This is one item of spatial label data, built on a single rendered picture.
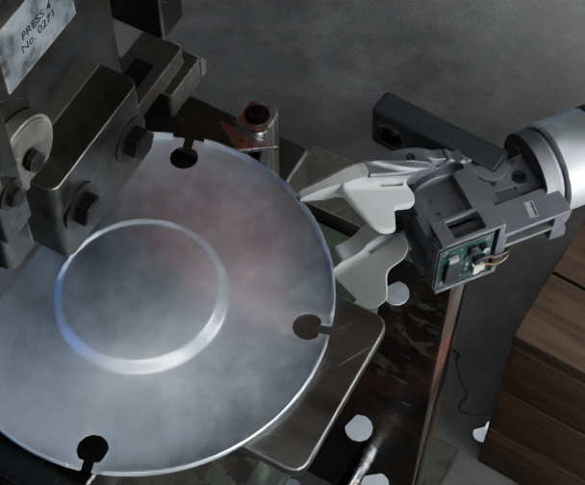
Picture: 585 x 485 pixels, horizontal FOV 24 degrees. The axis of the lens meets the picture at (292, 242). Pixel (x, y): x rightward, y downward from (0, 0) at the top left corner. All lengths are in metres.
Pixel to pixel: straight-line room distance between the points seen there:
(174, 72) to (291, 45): 0.98
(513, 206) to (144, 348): 0.30
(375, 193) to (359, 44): 1.17
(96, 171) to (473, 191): 0.30
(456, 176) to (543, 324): 0.50
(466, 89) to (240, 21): 0.37
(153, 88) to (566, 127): 0.35
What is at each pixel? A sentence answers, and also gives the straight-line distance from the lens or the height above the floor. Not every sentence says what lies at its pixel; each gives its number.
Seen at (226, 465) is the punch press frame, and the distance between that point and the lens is 1.14.
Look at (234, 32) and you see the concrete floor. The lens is 2.21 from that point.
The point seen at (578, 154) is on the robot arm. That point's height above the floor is 0.81.
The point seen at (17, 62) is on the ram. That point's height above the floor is 1.06.
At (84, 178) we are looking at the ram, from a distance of 0.90.
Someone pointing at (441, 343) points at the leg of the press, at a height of 0.49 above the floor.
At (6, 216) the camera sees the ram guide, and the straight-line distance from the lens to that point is 0.82.
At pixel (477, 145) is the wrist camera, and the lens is 1.11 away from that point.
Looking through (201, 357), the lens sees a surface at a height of 0.78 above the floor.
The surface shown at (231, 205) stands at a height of 0.78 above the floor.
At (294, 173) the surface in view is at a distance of 1.20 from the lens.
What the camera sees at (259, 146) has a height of 0.79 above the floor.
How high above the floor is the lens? 1.70
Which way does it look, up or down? 59 degrees down
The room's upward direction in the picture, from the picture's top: straight up
